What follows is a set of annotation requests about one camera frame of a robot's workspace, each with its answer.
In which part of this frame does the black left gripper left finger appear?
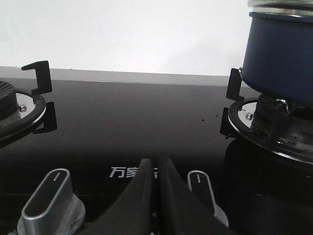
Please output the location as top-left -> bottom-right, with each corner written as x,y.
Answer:
80,159 -> 154,235

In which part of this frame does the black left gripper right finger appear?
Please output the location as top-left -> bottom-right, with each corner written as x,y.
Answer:
158,157 -> 235,235

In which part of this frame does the black right burner pot stand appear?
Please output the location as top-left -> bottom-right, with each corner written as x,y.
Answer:
220,69 -> 313,165

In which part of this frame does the black burner pot stand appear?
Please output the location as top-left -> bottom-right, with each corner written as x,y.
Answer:
220,69 -> 313,165
0,61 -> 57,148

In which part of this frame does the black left burner pot stand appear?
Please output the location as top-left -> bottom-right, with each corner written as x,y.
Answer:
0,61 -> 57,148

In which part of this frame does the dark blue cooking pot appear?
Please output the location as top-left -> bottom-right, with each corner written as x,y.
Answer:
242,12 -> 313,108

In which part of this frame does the steel rimmed pot lid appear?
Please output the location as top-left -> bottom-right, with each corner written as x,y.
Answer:
247,0 -> 313,18

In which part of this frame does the silver right stove knob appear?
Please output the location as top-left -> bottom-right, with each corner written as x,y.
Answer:
187,170 -> 229,227

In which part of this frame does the silver stove knob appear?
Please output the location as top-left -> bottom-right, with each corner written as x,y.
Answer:
187,170 -> 229,227
17,168 -> 86,235

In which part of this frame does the silver left stove knob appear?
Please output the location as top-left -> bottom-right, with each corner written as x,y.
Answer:
17,168 -> 86,235

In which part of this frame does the black glass gas stove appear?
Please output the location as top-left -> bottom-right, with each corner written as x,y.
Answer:
0,70 -> 313,235

